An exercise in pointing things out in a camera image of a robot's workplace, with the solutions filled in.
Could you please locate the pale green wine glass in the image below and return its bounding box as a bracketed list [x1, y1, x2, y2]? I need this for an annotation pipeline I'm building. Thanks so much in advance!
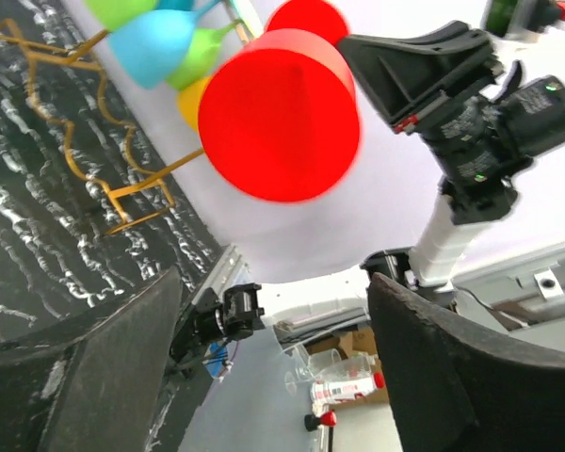
[166, 19, 243, 90]

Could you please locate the red wine glass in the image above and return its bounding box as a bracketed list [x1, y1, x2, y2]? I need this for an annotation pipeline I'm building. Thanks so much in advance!
[199, 1, 361, 202]

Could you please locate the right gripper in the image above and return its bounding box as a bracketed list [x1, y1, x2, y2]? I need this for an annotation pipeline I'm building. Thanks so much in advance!
[336, 21, 523, 141]

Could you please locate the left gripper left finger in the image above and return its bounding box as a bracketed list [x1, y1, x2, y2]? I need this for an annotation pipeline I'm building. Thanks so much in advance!
[0, 268, 182, 451]

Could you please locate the gold wire glass rack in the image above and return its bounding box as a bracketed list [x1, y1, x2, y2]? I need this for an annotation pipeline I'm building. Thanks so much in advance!
[0, 18, 246, 236]

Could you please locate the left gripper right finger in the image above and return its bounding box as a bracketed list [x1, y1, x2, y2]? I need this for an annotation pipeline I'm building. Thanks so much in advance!
[367, 273, 565, 451]

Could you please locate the upper yellow wine glass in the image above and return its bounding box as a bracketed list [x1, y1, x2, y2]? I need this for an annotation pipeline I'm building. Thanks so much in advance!
[177, 76, 212, 132]

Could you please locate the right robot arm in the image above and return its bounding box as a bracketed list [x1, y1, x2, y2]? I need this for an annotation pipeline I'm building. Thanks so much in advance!
[179, 22, 565, 292]

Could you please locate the light blue wine glass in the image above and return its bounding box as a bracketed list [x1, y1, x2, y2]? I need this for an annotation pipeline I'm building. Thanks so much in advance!
[106, 1, 218, 89]

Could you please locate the plastic bottle red cap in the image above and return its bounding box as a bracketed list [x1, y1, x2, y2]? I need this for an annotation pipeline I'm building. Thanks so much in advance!
[310, 372, 385, 405]

